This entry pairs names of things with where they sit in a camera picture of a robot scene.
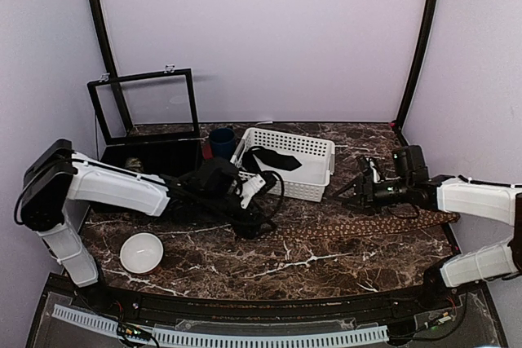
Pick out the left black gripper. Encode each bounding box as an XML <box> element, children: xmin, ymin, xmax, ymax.
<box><xmin>201</xmin><ymin>194</ymin><xmax>278</xmax><ymax>240</ymax></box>

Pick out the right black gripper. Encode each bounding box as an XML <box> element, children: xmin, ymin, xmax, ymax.
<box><xmin>334</xmin><ymin>175</ymin><xmax>413</xmax><ymax>216</ymax></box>

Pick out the brown floral patterned tie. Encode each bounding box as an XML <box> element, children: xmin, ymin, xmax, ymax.
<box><xmin>259</xmin><ymin>210</ymin><xmax>460</xmax><ymax>241</ymax></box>

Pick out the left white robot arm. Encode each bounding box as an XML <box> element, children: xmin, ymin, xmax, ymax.
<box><xmin>13</xmin><ymin>139</ymin><xmax>282</xmax><ymax>312</ymax></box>

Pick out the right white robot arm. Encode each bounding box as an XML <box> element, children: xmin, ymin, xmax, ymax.
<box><xmin>333</xmin><ymin>145</ymin><xmax>521</xmax><ymax>311</ymax></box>

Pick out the red round coaster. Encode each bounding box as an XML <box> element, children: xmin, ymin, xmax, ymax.
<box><xmin>202</xmin><ymin>142</ymin><xmax>215</xmax><ymax>160</ymax></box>

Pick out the dark blue mug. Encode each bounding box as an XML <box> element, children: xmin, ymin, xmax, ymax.
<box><xmin>209</xmin><ymin>127</ymin><xmax>236</xmax><ymax>160</ymax></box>

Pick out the white perforated plastic basket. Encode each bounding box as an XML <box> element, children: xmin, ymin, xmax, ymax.
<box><xmin>231</xmin><ymin>127</ymin><xmax>335</xmax><ymax>202</ymax></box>

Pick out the black tie in basket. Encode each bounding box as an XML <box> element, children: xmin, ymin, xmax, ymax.
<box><xmin>241</xmin><ymin>146</ymin><xmax>302</xmax><ymax>173</ymax></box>

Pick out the rolled tie in box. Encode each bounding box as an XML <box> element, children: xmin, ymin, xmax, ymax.
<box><xmin>124</xmin><ymin>157</ymin><xmax>144</xmax><ymax>173</ymax></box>

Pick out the black glass-lid display box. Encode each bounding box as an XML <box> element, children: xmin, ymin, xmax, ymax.
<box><xmin>87</xmin><ymin>66</ymin><xmax>203</xmax><ymax>177</ymax></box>

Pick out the white bowl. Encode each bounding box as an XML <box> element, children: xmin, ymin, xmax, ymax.
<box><xmin>119</xmin><ymin>232</ymin><xmax>164</xmax><ymax>275</ymax></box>

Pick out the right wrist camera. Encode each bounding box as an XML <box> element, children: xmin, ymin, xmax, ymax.
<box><xmin>356</xmin><ymin>155</ymin><xmax>383</xmax><ymax>183</ymax></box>

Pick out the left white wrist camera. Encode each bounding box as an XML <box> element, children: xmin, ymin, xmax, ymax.
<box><xmin>239</xmin><ymin>174</ymin><xmax>266</xmax><ymax>209</ymax></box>

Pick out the black curved front rail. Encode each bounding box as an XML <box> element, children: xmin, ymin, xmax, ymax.
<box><xmin>74</xmin><ymin>262</ymin><xmax>467</xmax><ymax>323</ymax></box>

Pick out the white slotted cable duct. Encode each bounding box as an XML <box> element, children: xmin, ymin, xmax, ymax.
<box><xmin>51</xmin><ymin>304</ymin><xmax>389</xmax><ymax>347</ymax></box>

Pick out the right black frame post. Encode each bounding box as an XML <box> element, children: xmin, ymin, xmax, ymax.
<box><xmin>391</xmin><ymin>0</ymin><xmax>437</xmax><ymax>134</ymax></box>

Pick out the black frame post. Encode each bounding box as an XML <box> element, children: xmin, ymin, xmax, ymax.
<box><xmin>89</xmin><ymin>0</ymin><xmax>133</xmax><ymax>132</ymax></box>
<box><xmin>391</xmin><ymin>0</ymin><xmax>437</xmax><ymax>134</ymax></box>

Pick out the left black frame post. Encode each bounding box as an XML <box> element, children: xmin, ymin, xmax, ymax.
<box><xmin>89</xmin><ymin>0</ymin><xmax>133</xmax><ymax>132</ymax></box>

